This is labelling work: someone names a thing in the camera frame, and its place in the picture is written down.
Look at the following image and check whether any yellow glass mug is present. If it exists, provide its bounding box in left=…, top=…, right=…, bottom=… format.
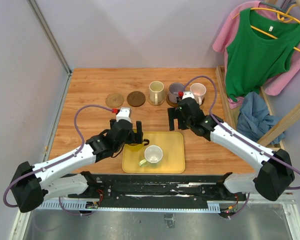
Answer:
left=124, top=129, right=150, bottom=152

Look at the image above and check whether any purple black mug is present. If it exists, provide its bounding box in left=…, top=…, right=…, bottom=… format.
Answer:
left=168, top=82, right=185, bottom=104

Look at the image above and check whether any pink mug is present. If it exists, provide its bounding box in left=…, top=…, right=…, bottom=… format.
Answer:
left=190, top=83, right=207, bottom=97

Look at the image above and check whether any cream mug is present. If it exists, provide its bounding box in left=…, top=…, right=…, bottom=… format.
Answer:
left=149, top=81, right=165, bottom=99

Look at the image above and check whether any white faceted mug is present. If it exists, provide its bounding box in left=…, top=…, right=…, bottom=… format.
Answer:
left=138, top=145, right=164, bottom=167

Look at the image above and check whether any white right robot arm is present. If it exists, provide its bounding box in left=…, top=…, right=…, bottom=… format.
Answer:
left=167, top=97, right=295, bottom=201

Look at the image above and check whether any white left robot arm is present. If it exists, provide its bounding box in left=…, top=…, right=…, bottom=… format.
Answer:
left=10, top=119, right=144, bottom=213

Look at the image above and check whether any yellow plastic tray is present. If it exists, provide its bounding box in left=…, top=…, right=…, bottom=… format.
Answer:
left=121, top=131, right=186, bottom=174

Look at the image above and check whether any blue cloth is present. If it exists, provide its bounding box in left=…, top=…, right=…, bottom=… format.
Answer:
left=236, top=91, right=281, bottom=142

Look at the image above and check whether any green tank top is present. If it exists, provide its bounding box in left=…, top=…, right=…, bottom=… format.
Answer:
left=225, top=8, right=300, bottom=101

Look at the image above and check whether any pink t-shirt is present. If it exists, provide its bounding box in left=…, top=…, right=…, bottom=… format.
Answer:
left=212, top=0, right=300, bottom=109

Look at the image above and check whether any yellow clothes hanger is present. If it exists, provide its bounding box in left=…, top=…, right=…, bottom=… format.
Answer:
left=233, top=2, right=300, bottom=56

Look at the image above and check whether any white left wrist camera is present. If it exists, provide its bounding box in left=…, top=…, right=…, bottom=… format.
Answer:
left=110, top=107, right=132, bottom=123

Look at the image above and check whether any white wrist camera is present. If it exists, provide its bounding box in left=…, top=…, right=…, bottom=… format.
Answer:
left=110, top=107, right=132, bottom=123
left=178, top=91, right=195, bottom=100

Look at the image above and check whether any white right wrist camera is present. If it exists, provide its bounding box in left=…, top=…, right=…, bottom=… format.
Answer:
left=178, top=91, right=195, bottom=100

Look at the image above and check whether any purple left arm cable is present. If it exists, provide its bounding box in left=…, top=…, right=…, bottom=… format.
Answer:
left=2, top=104, right=116, bottom=231

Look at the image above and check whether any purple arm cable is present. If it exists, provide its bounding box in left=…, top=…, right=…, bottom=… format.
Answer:
left=180, top=74, right=300, bottom=221
left=2, top=104, right=116, bottom=231

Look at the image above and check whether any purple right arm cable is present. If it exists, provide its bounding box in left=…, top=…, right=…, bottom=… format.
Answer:
left=180, top=74, right=300, bottom=221

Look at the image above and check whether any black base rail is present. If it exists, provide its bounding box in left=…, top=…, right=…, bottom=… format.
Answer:
left=68, top=174, right=247, bottom=201

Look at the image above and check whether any light wooden rack frame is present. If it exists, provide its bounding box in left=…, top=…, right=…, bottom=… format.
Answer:
left=215, top=66, right=300, bottom=151

